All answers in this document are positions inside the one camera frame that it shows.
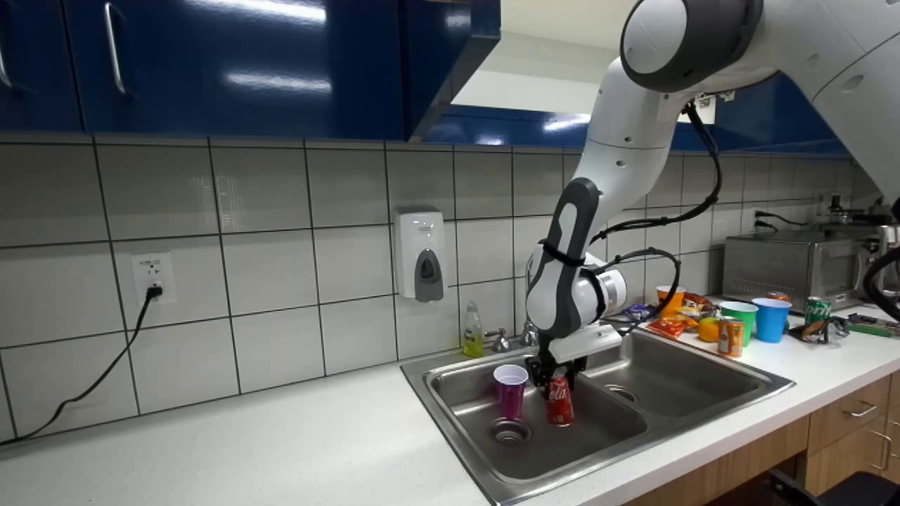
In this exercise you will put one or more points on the blue cabinet door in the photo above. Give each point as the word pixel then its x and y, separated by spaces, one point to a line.
pixel 452 57
pixel 770 116

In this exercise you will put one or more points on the green plastic cup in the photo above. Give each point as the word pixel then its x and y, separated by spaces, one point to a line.
pixel 740 325

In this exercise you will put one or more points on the orange snack bag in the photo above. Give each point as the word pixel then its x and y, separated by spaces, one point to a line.
pixel 670 326

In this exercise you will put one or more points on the white wall soap dispenser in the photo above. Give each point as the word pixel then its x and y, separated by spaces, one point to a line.
pixel 419 255

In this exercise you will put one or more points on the orange soda can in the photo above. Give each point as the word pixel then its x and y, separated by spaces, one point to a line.
pixel 729 338

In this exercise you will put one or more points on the blue snack bag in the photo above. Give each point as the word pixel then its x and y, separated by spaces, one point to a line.
pixel 643 314

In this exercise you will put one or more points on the stainless steel double sink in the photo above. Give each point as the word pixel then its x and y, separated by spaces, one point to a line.
pixel 692 384

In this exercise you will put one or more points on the white wall outlet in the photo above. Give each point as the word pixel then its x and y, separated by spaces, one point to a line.
pixel 152 276

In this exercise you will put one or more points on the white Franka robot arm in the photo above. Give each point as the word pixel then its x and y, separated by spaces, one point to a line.
pixel 636 121

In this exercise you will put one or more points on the open blue wall cabinet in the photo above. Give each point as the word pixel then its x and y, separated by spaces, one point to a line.
pixel 552 75

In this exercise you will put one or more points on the red Coca Cola can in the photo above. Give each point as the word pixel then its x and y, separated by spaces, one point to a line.
pixel 561 407

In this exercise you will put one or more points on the blue plastic cup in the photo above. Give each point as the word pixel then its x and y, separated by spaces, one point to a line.
pixel 772 322

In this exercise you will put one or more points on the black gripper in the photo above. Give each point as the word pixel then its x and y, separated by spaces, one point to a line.
pixel 561 363

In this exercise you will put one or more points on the closed blue wall cabinet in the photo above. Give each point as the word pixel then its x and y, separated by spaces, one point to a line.
pixel 234 65

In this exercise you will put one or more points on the red-brown snack bag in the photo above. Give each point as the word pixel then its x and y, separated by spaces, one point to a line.
pixel 699 303

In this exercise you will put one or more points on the wooden base cabinet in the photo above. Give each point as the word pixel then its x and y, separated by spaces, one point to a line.
pixel 845 440

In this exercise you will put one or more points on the purple plastic cup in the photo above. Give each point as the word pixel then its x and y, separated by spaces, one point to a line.
pixel 509 394

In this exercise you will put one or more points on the green dish soap bottle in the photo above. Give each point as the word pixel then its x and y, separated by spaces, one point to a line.
pixel 474 338

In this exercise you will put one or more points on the silver toaster oven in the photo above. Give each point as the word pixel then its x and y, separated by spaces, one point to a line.
pixel 796 269

